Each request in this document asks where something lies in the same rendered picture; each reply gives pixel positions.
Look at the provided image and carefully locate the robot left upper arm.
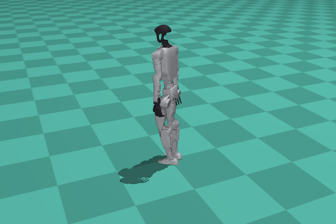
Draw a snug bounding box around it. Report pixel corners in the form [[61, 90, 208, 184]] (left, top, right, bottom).
[[152, 50, 163, 80]]

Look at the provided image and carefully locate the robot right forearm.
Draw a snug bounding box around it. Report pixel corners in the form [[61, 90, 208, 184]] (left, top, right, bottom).
[[172, 70, 179, 88]]

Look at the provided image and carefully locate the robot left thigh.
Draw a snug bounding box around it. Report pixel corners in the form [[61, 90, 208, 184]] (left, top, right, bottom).
[[155, 94, 172, 134]]

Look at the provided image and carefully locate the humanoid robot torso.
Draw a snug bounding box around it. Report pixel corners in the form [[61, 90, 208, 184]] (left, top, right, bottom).
[[156, 45, 178, 101]]

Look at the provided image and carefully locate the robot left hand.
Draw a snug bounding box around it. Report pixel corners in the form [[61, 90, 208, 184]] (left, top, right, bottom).
[[153, 98, 164, 117]]

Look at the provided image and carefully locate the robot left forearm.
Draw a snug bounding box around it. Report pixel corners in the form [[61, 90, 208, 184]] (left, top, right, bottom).
[[152, 74, 161, 102]]

